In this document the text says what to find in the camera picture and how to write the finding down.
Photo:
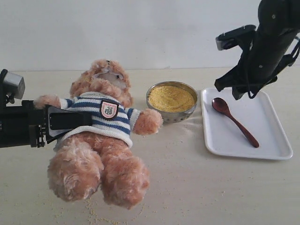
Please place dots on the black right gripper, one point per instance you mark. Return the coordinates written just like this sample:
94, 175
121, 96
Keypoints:
266, 57

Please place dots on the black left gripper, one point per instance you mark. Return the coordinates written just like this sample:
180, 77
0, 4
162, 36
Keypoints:
26, 125

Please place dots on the dark red wooden spoon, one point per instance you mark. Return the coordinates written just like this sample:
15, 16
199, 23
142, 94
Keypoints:
222, 107

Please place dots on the brown teddy bear striped sweater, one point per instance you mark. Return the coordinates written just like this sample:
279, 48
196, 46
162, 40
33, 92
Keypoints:
98, 156

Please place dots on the white plastic tray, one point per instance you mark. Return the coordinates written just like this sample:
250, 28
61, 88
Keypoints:
257, 115

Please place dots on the steel bowl of millet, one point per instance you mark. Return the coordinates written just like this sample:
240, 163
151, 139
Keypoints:
175, 101

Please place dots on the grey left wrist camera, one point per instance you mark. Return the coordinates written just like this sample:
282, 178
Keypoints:
12, 86

